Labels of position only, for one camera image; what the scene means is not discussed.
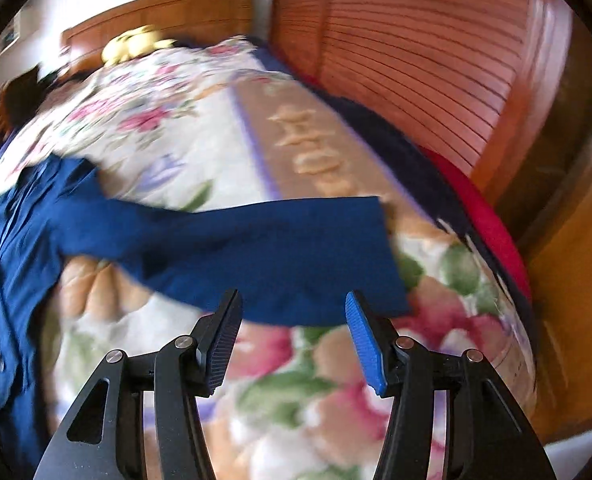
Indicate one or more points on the wooden slatted wardrobe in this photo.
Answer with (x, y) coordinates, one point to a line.
(401, 35)

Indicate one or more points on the navy bed sheet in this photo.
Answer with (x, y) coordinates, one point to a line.
(376, 125)

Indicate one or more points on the wooden panelled door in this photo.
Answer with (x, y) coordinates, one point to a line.
(566, 285)

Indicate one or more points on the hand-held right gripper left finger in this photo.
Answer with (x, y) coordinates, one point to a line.
(223, 342)

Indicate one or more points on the navy blue long-sleeved top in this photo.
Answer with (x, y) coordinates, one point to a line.
(225, 245)

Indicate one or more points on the dark wooden chair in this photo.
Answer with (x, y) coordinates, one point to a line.
(20, 95)

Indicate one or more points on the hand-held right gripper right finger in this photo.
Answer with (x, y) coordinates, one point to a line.
(366, 342)

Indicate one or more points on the wooden headboard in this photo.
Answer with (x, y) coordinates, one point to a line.
(185, 15)

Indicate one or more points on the red bed sheet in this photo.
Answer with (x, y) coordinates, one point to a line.
(476, 200)

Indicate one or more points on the yellow plush toy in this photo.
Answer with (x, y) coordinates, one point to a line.
(130, 45)

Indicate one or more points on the floral blanket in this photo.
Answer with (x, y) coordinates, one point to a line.
(175, 125)

